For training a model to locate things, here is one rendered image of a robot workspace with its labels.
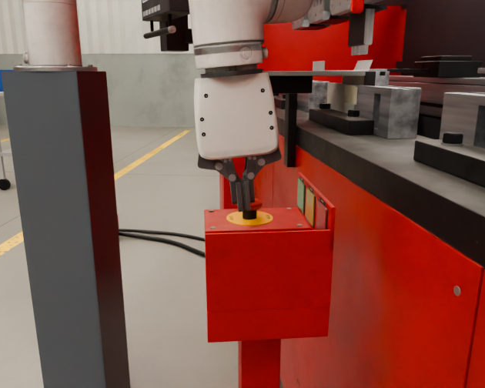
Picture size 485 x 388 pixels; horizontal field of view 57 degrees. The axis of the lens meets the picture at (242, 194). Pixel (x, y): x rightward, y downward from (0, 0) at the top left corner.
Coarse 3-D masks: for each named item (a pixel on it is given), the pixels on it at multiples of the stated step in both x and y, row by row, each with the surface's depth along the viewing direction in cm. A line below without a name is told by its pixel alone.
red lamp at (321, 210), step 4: (320, 204) 59; (316, 208) 61; (320, 208) 59; (324, 208) 57; (316, 212) 61; (320, 212) 59; (324, 212) 57; (316, 216) 61; (320, 216) 59; (324, 216) 57; (316, 220) 61; (320, 220) 59; (324, 220) 57; (316, 224) 61; (320, 224) 59; (324, 224) 57; (316, 228) 61; (320, 228) 59; (324, 228) 57
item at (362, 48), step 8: (368, 8) 99; (352, 16) 107; (360, 16) 102; (368, 16) 99; (352, 24) 107; (360, 24) 102; (368, 24) 100; (352, 32) 107; (360, 32) 102; (368, 32) 100; (352, 40) 107; (360, 40) 102; (368, 40) 101; (352, 48) 110; (360, 48) 105
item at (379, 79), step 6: (366, 72) 98; (372, 72) 95; (378, 72) 94; (384, 72) 94; (366, 78) 98; (372, 78) 95; (378, 78) 94; (384, 78) 94; (366, 84) 98; (372, 84) 96; (378, 84) 94; (384, 84) 95
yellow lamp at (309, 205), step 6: (306, 192) 67; (306, 198) 67; (312, 198) 64; (306, 204) 67; (312, 204) 64; (306, 210) 67; (312, 210) 64; (306, 216) 67; (312, 216) 64; (312, 222) 64
